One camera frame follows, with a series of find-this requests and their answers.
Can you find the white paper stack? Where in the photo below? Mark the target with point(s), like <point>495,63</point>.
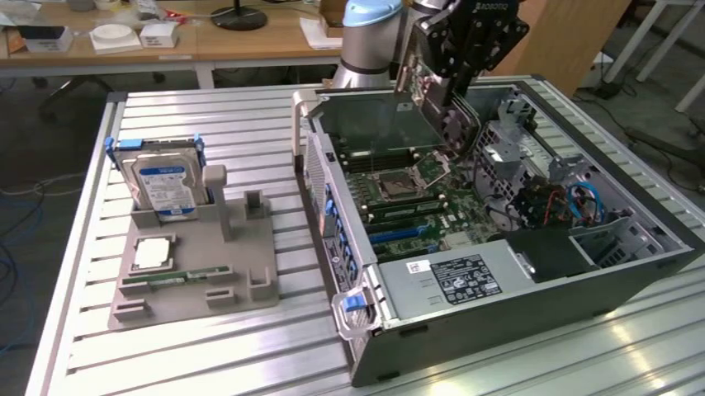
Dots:
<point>319,39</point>

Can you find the wooden cabinet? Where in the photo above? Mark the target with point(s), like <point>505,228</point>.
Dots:
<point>573,41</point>

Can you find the brown cardboard box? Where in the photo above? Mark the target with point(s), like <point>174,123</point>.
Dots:
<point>330,10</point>

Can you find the black open PC case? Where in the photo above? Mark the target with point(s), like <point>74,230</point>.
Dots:
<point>495,330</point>

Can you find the CPU socket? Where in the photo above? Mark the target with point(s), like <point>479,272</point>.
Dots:
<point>394,185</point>

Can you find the white box black lid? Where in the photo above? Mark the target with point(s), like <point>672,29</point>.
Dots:
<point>47,43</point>

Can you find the grey power supply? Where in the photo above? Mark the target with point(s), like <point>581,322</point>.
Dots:
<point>418,297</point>

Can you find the wooden desk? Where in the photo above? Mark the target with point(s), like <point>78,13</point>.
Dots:
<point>83,57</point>

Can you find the grey metal disk bay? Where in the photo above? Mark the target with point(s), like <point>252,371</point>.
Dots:
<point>622,231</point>

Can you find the white square round-top object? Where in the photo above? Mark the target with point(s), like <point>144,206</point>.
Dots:
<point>115,39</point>

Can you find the blue case latch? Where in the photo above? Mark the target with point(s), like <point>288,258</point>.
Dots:
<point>353,305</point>

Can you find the small white labelled box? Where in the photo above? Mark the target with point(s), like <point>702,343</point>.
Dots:
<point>156,37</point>

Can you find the silver hard disk blue label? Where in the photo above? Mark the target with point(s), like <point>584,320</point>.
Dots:
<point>162,185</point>

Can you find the black office chair base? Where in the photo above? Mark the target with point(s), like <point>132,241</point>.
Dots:
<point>60,92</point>

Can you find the grey cup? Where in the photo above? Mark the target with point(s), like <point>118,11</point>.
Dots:
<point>80,5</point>

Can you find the green RAM stick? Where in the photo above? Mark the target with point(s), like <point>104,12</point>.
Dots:
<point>176,275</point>

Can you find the blue slot retainer bar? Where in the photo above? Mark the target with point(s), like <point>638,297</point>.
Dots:
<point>337,222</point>

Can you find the black round lamp base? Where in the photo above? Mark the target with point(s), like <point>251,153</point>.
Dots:
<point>239,20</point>

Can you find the dark installed RAM stick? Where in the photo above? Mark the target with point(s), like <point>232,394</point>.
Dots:
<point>407,208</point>

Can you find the blue expansion slot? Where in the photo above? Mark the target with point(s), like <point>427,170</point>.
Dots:
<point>399,235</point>

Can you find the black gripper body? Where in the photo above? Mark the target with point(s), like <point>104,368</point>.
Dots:
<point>490,12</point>

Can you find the metal socket cover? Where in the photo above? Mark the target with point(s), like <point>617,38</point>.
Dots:
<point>431,171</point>

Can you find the black graphics card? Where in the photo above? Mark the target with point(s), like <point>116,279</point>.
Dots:
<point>458,123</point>

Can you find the blue disk caddy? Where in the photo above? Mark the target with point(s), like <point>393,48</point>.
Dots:
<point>132,144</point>

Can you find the silver CPU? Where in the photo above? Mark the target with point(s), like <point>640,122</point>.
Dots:
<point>152,252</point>

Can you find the perforated metal drive cage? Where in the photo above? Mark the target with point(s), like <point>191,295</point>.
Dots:
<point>495,165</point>

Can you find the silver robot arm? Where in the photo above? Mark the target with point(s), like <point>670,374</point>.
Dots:
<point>369,41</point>

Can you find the white table frame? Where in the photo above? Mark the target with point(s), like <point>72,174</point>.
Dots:
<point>688,97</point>

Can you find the grey parts rack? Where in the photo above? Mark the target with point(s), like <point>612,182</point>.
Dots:
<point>187,301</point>

